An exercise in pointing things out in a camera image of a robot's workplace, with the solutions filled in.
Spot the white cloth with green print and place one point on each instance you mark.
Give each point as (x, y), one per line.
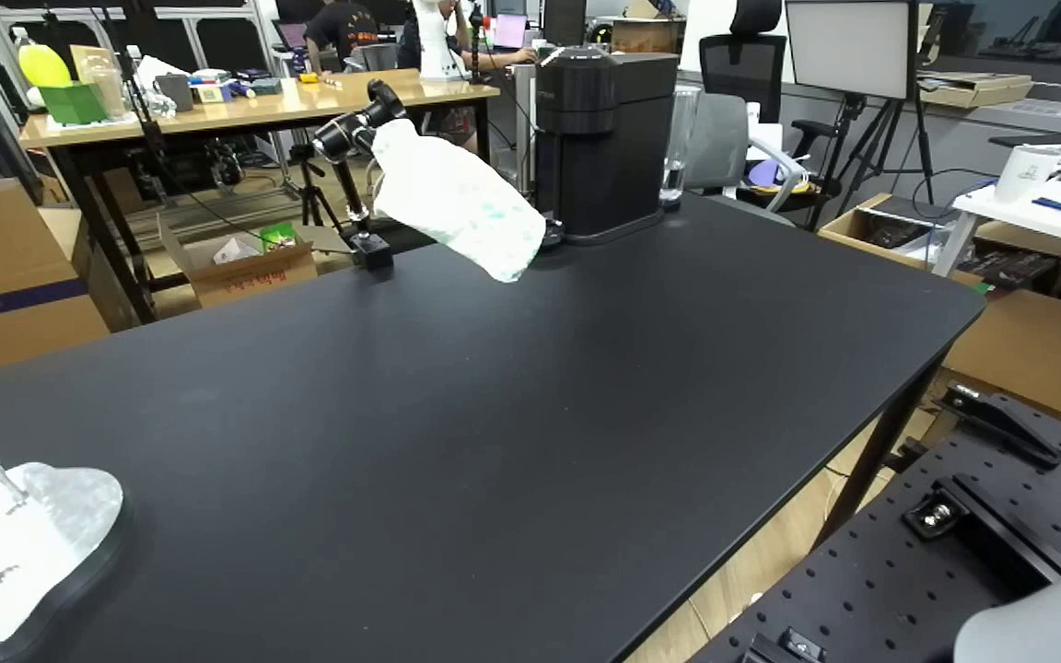
(458, 202)

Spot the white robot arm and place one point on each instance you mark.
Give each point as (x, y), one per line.
(1040, 626)

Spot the black computer tower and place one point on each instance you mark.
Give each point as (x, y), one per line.
(599, 132)

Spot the small black tripod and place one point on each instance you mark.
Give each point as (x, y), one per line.
(314, 185)

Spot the grey office chair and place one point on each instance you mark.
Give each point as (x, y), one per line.
(713, 137)

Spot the open cardboard box with items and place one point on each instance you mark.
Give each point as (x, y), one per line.
(248, 267)

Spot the black office chair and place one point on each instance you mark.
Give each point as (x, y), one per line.
(745, 60)

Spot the seated person in dark clothes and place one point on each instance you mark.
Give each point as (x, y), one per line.
(351, 27)

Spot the long wooden work table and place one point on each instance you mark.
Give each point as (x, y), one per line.
(248, 111)

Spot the wooden crate with black device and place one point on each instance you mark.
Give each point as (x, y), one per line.
(885, 224)

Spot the white board on tripod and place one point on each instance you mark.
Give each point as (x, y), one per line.
(852, 46)

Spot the black perforated breadboard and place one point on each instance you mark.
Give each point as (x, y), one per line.
(921, 566)

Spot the flat plain cardboard box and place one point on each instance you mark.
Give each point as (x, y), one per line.
(1031, 351)

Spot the green box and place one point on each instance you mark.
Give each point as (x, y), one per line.
(73, 105)

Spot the white side table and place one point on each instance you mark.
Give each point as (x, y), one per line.
(1031, 222)

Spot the large cardboard box, red print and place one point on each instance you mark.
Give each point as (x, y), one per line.
(10, 276)

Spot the yellow round object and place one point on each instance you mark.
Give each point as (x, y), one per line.
(41, 62)

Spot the black articulated camera stand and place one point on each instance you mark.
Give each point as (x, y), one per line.
(366, 245)

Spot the black camera on stand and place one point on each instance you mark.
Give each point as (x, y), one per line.
(362, 117)

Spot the black square mount with screw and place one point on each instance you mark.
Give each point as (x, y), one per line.
(935, 518)

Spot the black bracket on breadboard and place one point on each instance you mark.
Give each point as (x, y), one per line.
(1002, 426)

